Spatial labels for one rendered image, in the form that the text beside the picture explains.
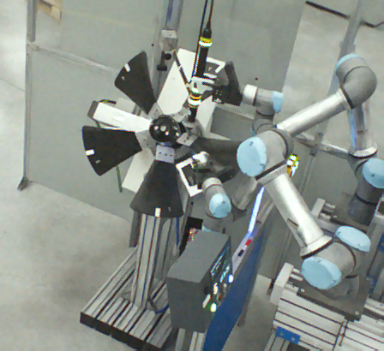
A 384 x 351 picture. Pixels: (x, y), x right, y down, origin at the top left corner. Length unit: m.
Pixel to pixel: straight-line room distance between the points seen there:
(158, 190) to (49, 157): 1.57
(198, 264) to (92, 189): 2.14
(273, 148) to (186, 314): 0.59
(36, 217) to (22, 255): 0.36
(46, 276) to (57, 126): 0.90
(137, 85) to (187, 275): 1.09
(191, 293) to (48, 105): 2.23
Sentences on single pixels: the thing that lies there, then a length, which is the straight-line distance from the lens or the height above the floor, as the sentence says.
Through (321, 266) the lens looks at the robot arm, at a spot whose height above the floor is 1.24.
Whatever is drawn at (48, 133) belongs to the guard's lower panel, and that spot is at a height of 0.45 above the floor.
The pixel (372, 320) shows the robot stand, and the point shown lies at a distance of 2.33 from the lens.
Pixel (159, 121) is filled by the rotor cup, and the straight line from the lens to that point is 2.62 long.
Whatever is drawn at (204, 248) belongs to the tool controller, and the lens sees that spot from 1.99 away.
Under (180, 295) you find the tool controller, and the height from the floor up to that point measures 1.18.
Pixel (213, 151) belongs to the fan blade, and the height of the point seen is 1.19.
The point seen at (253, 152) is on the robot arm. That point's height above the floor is 1.48.
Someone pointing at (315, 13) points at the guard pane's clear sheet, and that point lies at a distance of 3.05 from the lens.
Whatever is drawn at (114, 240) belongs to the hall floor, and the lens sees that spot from 3.90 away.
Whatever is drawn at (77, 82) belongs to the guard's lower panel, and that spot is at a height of 0.85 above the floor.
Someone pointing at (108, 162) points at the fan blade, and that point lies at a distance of 2.73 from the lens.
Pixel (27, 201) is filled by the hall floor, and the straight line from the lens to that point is 4.16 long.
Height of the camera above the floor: 2.51
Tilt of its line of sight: 32 degrees down
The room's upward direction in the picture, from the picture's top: 11 degrees clockwise
